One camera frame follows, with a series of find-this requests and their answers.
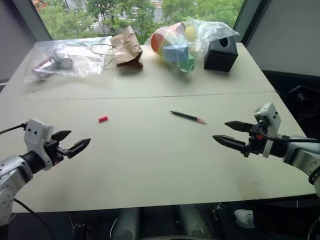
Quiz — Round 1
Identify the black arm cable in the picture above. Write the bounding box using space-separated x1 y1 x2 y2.
258 124 320 144
0 123 28 135

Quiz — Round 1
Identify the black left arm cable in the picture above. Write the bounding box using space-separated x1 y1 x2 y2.
0 123 28 135

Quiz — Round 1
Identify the brown paper bag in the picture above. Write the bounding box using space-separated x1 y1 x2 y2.
90 25 144 69

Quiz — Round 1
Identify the yellow foam block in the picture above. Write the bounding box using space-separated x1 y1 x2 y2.
184 24 198 43

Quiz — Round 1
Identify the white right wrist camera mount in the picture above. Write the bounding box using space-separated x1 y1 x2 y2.
253 102 282 159

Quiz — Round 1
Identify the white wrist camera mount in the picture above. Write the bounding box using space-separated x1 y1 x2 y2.
23 119 54 172
253 102 282 159

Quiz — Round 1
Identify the black pencil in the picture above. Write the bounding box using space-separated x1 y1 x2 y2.
169 110 207 125

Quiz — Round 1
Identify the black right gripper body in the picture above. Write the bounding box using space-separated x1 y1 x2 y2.
241 119 270 158

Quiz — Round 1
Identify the clear plastic bag with cans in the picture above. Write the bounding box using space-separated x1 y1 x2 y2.
22 36 113 85

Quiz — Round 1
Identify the clear plastic bag with blocks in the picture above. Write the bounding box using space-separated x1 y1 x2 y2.
144 17 240 74

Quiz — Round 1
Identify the black tissue box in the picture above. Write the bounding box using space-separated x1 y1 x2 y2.
203 37 239 73

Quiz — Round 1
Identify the silver can with red print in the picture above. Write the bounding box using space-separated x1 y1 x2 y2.
31 57 59 79

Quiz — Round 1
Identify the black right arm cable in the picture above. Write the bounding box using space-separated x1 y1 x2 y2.
258 124 320 144

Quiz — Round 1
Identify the white shoe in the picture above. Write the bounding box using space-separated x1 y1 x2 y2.
233 209 255 229

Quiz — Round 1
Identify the blue foam block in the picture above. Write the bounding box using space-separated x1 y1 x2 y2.
162 43 190 64

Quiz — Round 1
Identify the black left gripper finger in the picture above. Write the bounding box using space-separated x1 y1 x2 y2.
51 129 72 143
65 137 92 159

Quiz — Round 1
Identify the green foam block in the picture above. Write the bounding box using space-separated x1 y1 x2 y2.
176 55 196 74

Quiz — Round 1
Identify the orange foam cylinder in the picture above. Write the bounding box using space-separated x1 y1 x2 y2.
150 28 174 55

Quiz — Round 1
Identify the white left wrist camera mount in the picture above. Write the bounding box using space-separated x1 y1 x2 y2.
23 119 54 172

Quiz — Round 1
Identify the black equipment beside table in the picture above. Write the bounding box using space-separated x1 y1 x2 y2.
274 84 320 137

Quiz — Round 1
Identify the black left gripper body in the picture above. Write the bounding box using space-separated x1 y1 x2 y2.
44 139 69 166

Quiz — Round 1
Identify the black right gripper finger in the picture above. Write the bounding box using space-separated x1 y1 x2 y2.
212 134 247 151
224 120 253 133

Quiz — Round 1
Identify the plain silver can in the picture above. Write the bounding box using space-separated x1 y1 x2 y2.
52 48 74 70

